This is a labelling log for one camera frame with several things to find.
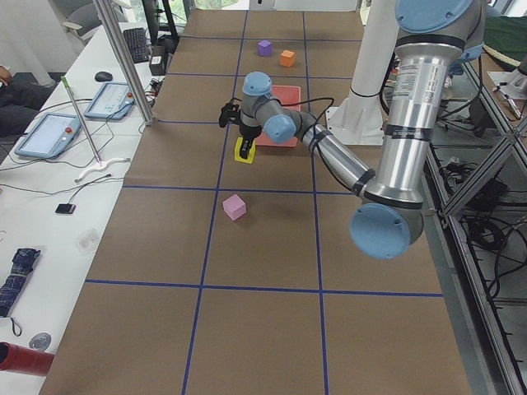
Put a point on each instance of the orange foam block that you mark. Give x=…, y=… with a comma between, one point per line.
x=287, y=58

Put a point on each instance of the clear plastic packet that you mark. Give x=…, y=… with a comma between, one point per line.
x=87, y=242

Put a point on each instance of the black box with label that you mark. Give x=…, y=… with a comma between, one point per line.
x=158, y=61

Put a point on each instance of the black keyboard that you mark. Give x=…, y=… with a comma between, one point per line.
x=136, y=41

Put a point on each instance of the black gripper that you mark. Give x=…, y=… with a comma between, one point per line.
x=249, y=134

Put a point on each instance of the aluminium frame post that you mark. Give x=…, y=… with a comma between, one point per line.
x=115, y=36

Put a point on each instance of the black computer mouse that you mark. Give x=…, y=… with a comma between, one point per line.
x=103, y=76

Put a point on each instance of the far teach pendant tablet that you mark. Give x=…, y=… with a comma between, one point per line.
x=112, y=102

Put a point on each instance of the yellow foam block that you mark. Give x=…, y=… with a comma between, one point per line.
x=244, y=151

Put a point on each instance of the pink plastic bin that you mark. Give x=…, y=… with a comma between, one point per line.
x=279, y=130

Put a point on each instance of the person in white shirt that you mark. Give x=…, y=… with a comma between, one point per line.
x=21, y=101

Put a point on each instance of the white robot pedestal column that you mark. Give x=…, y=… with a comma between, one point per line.
x=359, y=118

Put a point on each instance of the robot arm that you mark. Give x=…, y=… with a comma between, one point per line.
x=427, y=37

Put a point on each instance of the red cylinder bottle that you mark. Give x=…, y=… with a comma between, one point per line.
x=23, y=360

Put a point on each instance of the light pink foam block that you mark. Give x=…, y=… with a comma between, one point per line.
x=234, y=207

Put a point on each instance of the purple foam block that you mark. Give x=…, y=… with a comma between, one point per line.
x=264, y=48

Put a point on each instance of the long metal grabber stick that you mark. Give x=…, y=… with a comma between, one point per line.
x=82, y=120

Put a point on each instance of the small black phone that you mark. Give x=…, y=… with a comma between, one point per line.
x=65, y=208

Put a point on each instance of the near teach pendant tablet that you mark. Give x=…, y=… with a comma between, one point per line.
x=50, y=136

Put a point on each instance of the folded dark blue umbrella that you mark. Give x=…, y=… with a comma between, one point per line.
x=22, y=266

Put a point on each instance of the teach pendant tablet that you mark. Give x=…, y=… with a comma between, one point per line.
x=50, y=136
x=112, y=102

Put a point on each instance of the round metal lid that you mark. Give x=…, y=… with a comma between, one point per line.
x=40, y=341

